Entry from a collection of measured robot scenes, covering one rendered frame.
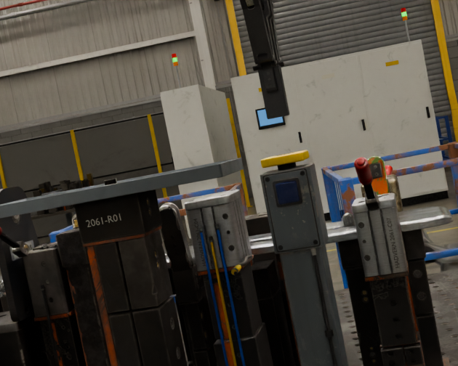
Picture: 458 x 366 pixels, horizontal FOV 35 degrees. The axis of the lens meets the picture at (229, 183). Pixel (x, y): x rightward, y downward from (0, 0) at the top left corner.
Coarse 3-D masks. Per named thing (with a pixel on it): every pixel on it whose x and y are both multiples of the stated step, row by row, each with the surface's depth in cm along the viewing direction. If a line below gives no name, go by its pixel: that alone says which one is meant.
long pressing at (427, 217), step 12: (408, 216) 131; (420, 216) 128; (432, 216) 123; (444, 216) 122; (336, 228) 136; (348, 228) 131; (408, 228) 123; (420, 228) 122; (252, 240) 140; (264, 240) 136; (336, 240) 126; (192, 252) 139; (252, 252) 129; (264, 252) 129; (168, 264) 133; (0, 276) 161
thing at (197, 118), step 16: (176, 64) 927; (176, 96) 922; (192, 96) 920; (208, 96) 980; (224, 96) 1140; (176, 112) 924; (192, 112) 921; (208, 112) 955; (224, 112) 1106; (176, 128) 926; (192, 128) 923; (208, 128) 931; (224, 128) 1074; (176, 144) 927; (192, 144) 924; (208, 144) 922; (224, 144) 1044; (176, 160) 929; (192, 160) 926; (208, 160) 923; (224, 176) 987; (240, 176) 1149
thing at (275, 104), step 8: (280, 72) 100; (264, 80) 100; (280, 80) 100; (264, 88) 101; (280, 88) 100; (264, 96) 101; (272, 96) 100; (280, 96) 100; (272, 104) 101; (280, 104) 100; (272, 112) 101; (280, 112) 100; (288, 112) 101
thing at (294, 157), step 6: (306, 150) 103; (276, 156) 100; (282, 156) 99; (288, 156) 99; (294, 156) 99; (300, 156) 98; (306, 156) 101; (264, 162) 100; (270, 162) 99; (276, 162) 99; (282, 162) 99; (288, 162) 99; (294, 162) 101; (282, 168) 101; (288, 168) 101
